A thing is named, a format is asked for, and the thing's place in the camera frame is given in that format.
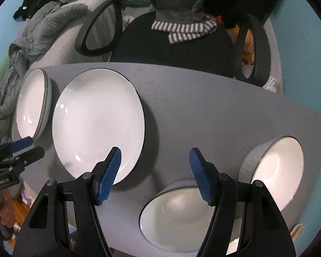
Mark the grey ribbed bowl white inside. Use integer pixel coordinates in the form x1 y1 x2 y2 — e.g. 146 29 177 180
237 136 305 212
138 179 244 251

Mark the black office chair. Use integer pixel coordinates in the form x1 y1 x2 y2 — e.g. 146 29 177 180
75 0 272 87

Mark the black clothing pile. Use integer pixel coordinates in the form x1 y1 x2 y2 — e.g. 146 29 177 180
13 0 61 20

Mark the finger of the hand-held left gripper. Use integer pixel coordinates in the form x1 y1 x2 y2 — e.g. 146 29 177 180
0 136 34 157
5 146 45 172

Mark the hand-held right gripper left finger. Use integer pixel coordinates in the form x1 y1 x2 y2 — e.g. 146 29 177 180
15 147 122 257

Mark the dark grey garment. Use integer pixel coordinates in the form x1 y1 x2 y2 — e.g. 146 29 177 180
150 0 222 24

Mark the person's left hand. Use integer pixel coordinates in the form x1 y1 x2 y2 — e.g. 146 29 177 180
0 189 18 229

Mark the grey quilted duvet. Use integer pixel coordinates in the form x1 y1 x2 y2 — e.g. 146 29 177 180
0 3 89 137

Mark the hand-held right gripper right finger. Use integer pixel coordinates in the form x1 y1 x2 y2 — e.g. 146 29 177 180
189 147 297 257

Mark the orange yellow bag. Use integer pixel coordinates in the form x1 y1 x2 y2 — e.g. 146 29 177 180
227 26 257 67

